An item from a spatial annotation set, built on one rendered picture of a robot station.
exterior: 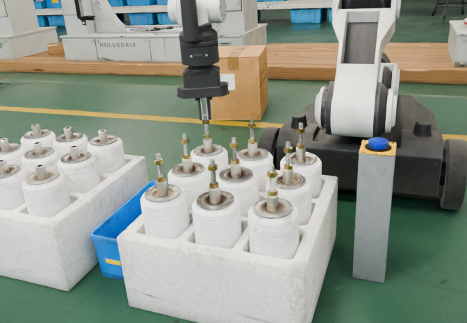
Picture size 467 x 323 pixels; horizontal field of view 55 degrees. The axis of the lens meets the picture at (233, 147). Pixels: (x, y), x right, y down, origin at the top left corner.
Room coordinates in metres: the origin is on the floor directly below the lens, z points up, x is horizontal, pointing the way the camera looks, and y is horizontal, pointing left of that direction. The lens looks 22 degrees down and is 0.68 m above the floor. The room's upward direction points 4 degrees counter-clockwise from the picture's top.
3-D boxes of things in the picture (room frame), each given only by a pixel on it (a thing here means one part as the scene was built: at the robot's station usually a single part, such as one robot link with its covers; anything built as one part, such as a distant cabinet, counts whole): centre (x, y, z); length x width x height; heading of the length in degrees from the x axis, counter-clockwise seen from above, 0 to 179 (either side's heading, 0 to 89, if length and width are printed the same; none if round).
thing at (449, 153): (1.13, -0.61, 0.10); 0.20 x 0.05 x 0.20; 159
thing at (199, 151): (1.05, 0.06, 0.25); 0.08 x 0.08 x 0.01
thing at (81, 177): (1.06, 0.40, 0.16); 0.10 x 0.10 x 0.18
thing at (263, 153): (1.00, -0.05, 0.25); 0.08 x 0.08 x 0.01
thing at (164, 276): (0.89, 0.00, 0.09); 0.39 x 0.39 x 0.18; 68
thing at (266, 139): (1.32, -0.12, 0.10); 0.20 x 0.05 x 0.20; 159
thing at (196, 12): (1.03, 0.06, 0.57); 0.11 x 0.11 x 0.11; 77
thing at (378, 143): (0.85, -0.30, 0.32); 0.04 x 0.04 x 0.02
